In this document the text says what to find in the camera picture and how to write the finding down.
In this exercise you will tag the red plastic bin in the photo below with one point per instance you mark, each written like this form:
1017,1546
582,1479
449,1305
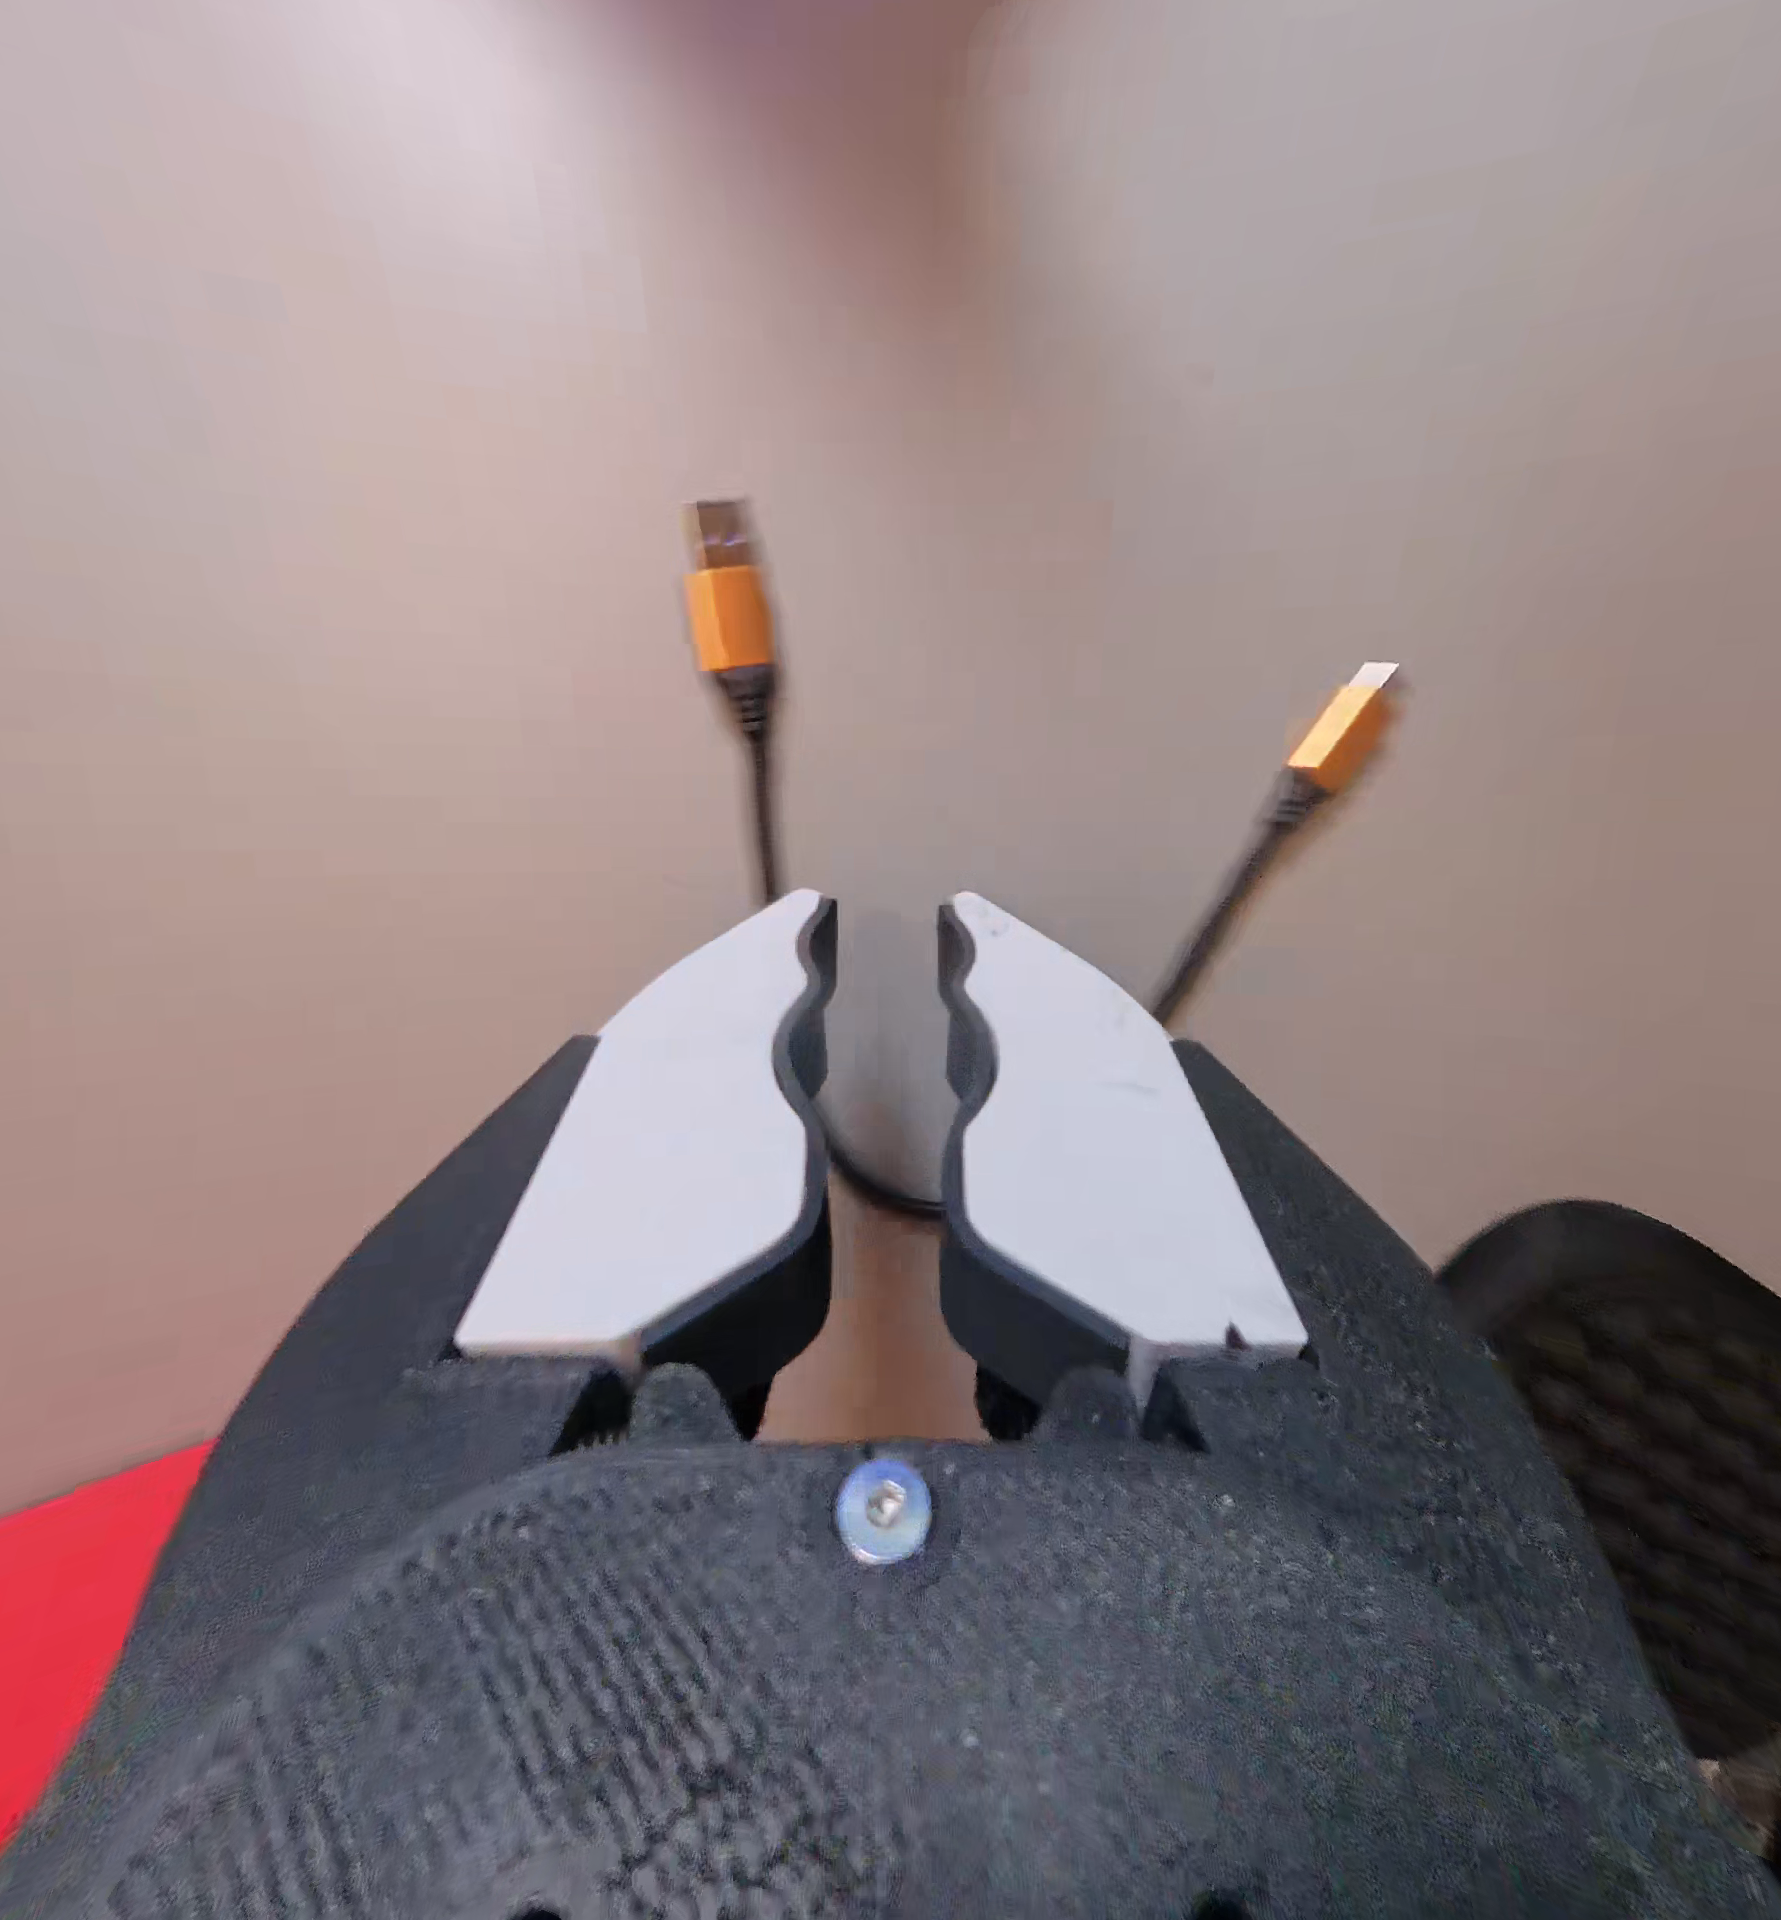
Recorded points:
22,1649

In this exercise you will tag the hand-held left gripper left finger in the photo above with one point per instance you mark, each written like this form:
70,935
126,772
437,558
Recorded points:
665,1169

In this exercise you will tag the black bumpy wrist rest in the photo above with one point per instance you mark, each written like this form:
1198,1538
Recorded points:
1670,1427

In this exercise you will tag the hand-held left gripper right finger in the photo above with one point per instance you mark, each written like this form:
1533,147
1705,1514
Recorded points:
1115,1187

